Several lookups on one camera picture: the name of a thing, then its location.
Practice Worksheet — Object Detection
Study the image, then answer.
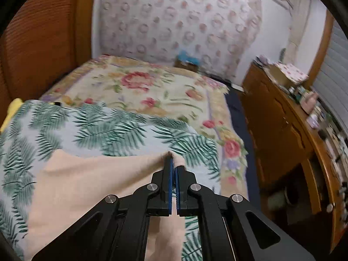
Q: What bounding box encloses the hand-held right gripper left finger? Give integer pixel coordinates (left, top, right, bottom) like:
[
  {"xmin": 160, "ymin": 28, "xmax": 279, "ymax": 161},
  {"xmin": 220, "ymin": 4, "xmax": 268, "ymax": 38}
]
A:
[{"xmin": 31, "ymin": 152, "xmax": 174, "ymax": 261}]

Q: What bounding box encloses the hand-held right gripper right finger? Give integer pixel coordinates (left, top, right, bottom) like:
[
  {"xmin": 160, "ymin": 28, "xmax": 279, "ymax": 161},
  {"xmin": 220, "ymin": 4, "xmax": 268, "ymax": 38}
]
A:
[{"xmin": 175, "ymin": 166, "xmax": 317, "ymax": 261}]

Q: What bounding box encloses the peach printed t-shirt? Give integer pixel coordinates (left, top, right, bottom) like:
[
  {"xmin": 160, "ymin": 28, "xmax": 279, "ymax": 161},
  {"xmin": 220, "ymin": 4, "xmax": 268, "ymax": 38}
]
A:
[{"xmin": 26, "ymin": 150, "xmax": 188, "ymax": 261}]

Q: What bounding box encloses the green leaf print sheet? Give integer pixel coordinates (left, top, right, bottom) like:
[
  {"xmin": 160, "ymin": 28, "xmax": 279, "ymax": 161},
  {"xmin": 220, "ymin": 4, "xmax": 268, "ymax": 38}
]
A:
[{"xmin": 0, "ymin": 99, "xmax": 221, "ymax": 261}]

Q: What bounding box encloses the floral blanket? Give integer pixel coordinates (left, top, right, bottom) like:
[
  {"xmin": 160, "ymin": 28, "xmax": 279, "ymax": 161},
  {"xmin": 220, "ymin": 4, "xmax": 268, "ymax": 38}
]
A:
[{"xmin": 39, "ymin": 54, "xmax": 249, "ymax": 196}]

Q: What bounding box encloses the dark blue mattress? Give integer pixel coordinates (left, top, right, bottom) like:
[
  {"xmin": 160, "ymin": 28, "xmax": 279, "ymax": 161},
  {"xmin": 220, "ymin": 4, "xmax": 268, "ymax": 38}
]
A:
[{"xmin": 226, "ymin": 88, "xmax": 261, "ymax": 196}]

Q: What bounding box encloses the blue fluffy item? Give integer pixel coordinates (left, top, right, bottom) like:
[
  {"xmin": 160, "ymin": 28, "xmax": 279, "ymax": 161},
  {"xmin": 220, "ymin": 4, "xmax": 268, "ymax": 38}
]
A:
[{"xmin": 176, "ymin": 50, "xmax": 202, "ymax": 67}]

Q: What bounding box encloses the wooden cabinet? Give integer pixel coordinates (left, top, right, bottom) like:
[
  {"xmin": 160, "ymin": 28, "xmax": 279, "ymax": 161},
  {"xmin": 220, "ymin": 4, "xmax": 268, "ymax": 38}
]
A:
[{"xmin": 241, "ymin": 62, "xmax": 348, "ymax": 253}]

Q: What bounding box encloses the cardboard box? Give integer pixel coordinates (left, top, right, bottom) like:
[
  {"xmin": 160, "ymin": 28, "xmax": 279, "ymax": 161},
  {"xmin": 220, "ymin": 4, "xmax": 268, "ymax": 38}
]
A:
[{"xmin": 265, "ymin": 65, "xmax": 293, "ymax": 88}]

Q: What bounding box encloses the circle patterned hanging cloth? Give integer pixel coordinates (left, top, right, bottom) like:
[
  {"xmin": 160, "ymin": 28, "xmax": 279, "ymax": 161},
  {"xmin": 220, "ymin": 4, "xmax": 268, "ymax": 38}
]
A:
[{"xmin": 91, "ymin": 0, "xmax": 263, "ymax": 79}]

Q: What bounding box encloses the pink bottle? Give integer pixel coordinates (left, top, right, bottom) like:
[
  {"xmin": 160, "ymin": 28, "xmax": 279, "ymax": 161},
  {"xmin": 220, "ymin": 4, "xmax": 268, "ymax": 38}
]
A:
[{"xmin": 301, "ymin": 91, "xmax": 319, "ymax": 115}]

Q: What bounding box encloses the pink floral cloth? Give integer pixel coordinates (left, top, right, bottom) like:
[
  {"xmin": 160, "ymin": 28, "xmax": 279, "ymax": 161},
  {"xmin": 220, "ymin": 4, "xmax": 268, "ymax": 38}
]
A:
[{"xmin": 274, "ymin": 62, "xmax": 310, "ymax": 85}]

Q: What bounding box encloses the yellow cloth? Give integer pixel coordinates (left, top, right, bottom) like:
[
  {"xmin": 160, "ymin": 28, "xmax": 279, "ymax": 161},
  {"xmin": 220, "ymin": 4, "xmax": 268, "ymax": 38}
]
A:
[{"xmin": 0, "ymin": 98, "xmax": 23, "ymax": 132}]

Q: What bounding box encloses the grey window blind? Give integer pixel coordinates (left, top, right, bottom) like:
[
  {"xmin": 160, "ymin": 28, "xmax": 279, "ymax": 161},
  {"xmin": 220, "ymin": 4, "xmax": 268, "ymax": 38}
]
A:
[{"xmin": 310, "ymin": 19, "xmax": 348, "ymax": 131}]

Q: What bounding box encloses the wooden window frame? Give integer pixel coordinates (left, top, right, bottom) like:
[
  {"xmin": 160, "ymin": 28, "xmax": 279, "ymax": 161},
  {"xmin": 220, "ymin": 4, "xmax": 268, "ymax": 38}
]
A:
[{"xmin": 310, "ymin": 11, "xmax": 335, "ymax": 87}]

